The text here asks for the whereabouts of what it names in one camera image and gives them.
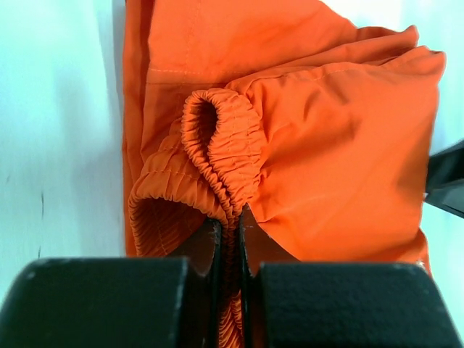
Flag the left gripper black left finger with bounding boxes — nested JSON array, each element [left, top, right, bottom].
[[1, 219, 222, 347]]

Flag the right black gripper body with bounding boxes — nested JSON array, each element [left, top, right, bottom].
[[425, 141, 463, 218]]

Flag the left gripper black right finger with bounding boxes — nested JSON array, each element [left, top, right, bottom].
[[239, 208, 462, 347]]

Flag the orange shorts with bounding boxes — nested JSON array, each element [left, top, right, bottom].
[[123, 1, 445, 347]]

